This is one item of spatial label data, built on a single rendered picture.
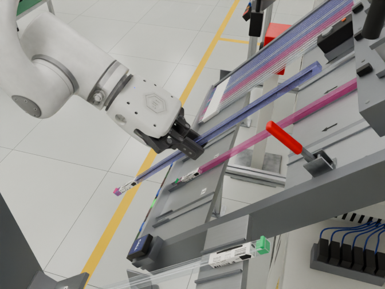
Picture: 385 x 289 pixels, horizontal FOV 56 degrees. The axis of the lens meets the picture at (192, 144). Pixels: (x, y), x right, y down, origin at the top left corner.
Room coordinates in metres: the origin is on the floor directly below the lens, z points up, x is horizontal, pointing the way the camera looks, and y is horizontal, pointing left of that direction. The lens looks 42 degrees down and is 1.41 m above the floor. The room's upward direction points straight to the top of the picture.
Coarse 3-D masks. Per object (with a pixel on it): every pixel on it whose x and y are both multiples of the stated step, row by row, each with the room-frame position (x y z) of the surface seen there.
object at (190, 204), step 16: (224, 112) 0.81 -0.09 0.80; (208, 128) 0.78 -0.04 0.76; (208, 144) 0.69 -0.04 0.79; (224, 144) 0.63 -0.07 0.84; (192, 160) 0.67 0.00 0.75; (208, 160) 0.61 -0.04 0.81; (208, 176) 0.54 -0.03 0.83; (176, 192) 0.57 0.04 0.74; (192, 192) 0.52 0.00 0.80; (208, 192) 0.48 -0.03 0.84; (176, 208) 0.50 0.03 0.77; (192, 208) 0.46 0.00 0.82; (208, 208) 0.43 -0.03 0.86; (160, 224) 0.48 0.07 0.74; (176, 224) 0.44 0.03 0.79; (192, 224) 0.41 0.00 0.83
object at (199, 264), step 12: (252, 252) 0.22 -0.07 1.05; (264, 252) 0.21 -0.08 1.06; (180, 264) 0.24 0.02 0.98; (192, 264) 0.23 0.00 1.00; (204, 264) 0.23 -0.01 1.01; (144, 276) 0.25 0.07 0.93; (156, 276) 0.24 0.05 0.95; (168, 276) 0.24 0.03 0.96; (180, 276) 0.23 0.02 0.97; (96, 288) 0.27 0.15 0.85; (108, 288) 0.26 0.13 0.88; (120, 288) 0.25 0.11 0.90; (132, 288) 0.25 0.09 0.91
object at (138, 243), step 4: (144, 236) 0.40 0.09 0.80; (136, 240) 0.41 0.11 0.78; (140, 240) 0.40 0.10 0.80; (144, 240) 0.39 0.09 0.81; (136, 244) 0.39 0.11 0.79; (140, 244) 0.39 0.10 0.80; (132, 248) 0.39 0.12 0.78; (136, 248) 0.38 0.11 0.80; (140, 248) 0.37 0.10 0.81; (132, 252) 0.38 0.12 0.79
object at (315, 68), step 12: (300, 72) 0.43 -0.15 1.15; (312, 72) 0.41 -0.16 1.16; (288, 84) 0.42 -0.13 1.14; (264, 96) 0.44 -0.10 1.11; (276, 96) 0.43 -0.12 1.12; (252, 108) 0.43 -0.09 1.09; (228, 120) 0.45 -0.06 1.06; (240, 120) 0.44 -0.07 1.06; (216, 132) 0.45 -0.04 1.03; (168, 156) 0.49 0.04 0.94; (180, 156) 0.47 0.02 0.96; (156, 168) 0.48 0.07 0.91; (120, 192) 0.51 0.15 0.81
